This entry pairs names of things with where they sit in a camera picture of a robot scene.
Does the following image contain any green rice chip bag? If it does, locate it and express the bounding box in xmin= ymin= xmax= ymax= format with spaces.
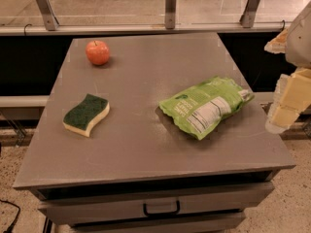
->
xmin=159 ymin=77 xmax=255 ymax=140

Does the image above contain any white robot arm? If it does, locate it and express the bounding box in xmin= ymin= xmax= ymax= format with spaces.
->
xmin=264 ymin=1 xmax=311 ymax=134

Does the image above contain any green and yellow sponge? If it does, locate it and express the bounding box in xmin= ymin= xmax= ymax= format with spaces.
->
xmin=63 ymin=94 xmax=110 ymax=137

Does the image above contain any red apple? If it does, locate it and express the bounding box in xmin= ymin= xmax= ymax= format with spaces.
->
xmin=86 ymin=40 xmax=110 ymax=65

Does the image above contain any metal railing with posts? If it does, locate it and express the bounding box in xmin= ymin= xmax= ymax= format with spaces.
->
xmin=0 ymin=0 xmax=293 ymax=36

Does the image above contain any black drawer handle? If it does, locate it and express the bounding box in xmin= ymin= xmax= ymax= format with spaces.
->
xmin=143 ymin=200 xmax=181 ymax=217

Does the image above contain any black floor cable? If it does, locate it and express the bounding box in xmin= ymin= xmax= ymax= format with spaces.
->
xmin=0 ymin=199 xmax=21 ymax=233

